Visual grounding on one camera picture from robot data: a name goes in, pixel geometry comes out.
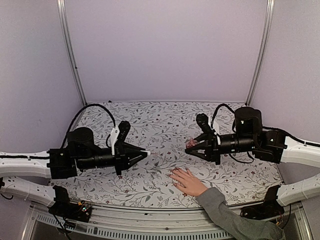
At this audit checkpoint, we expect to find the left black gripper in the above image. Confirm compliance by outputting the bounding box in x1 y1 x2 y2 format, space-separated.
77 142 148 176

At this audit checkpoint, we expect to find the person's bare hand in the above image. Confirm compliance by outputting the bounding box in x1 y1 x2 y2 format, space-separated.
167 168 208 197

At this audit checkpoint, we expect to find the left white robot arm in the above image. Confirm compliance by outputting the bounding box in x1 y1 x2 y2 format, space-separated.
0 126 151 217

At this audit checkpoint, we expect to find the black looped cable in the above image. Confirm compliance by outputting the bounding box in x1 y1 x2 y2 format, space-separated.
211 103 237 128
61 103 116 148

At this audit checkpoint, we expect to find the floral patterned table mat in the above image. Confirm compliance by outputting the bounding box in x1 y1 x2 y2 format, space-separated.
50 102 283 209

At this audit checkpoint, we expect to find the left aluminium frame post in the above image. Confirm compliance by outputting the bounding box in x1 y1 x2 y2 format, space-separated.
56 0 88 106

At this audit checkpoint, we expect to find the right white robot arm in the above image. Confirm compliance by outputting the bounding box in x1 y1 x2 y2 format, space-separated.
185 106 320 168

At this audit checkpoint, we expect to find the glitter nail polish bottle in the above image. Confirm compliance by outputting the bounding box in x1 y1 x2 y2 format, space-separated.
185 138 198 149

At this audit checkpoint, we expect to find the left black looped cable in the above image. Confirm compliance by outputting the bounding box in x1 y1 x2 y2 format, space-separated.
61 103 116 148

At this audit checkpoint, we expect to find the slotted metal front rail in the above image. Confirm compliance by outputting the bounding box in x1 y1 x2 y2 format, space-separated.
22 199 313 240

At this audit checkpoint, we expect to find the right black looped cable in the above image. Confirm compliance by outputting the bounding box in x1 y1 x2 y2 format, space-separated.
211 103 237 128

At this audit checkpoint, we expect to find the right aluminium frame post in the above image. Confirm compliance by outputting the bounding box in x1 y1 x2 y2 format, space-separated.
245 0 276 106

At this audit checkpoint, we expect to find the white nail polish cap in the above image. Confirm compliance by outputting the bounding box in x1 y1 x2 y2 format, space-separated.
145 150 159 156

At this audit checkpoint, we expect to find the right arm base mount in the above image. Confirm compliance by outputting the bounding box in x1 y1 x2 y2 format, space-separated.
240 185 285 220

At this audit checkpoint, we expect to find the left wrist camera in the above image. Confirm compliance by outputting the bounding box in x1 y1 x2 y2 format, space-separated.
109 120 131 156

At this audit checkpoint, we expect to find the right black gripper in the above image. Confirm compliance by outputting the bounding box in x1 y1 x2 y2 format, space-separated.
184 132 257 166

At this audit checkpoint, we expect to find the grey sleeved forearm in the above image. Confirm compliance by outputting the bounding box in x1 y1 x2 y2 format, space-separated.
196 187 286 240

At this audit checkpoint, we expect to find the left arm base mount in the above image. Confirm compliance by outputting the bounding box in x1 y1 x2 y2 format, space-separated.
48 185 92 223

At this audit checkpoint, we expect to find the aluminium frame post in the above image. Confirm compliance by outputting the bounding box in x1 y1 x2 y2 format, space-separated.
245 0 276 106
56 0 88 106

